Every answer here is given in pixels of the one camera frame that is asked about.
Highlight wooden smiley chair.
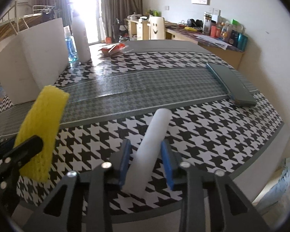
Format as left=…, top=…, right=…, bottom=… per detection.
left=148, top=16, right=165, bottom=40

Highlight white red-capped squeeze bottle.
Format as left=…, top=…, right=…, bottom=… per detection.
left=72, top=10, right=91, bottom=63

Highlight blue liquid bottle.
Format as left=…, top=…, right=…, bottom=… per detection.
left=64, top=26, right=78, bottom=63

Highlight teal bottle on desk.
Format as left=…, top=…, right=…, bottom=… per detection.
left=237, top=33, right=248, bottom=52

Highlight orange bag on floor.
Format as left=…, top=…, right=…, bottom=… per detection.
left=105, top=37, right=112, bottom=44

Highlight papers on desk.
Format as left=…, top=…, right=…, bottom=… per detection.
left=196, top=35, right=230, bottom=50

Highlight white foam box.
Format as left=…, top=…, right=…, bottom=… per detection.
left=0, top=18, right=68, bottom=105

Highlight brown curtain right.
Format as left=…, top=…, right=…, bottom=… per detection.
left=101, top=0, right=143, bottom=37

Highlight wooden desk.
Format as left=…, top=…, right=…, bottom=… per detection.
left=125, top=19, right=244, bottom=70

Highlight metal bunk bed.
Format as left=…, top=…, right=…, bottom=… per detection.
left=0, top=0, right=55, bottom=42

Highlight white foam roll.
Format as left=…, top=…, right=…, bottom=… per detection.
left=122, top=108, right=172, bottom=198

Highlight dark smartphone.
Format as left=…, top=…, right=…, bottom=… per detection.
left=206, top=63, right=257, bottom=107

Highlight houndstooth tablecloth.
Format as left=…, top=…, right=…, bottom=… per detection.
left=17, top=42, right=285, bottom=209

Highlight yellow sponge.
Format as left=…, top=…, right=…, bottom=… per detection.
left=14, top=85, right=69, bottom=183

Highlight red snack wrapper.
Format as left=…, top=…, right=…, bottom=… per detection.
left=99, top=43, right=129, bottom=58

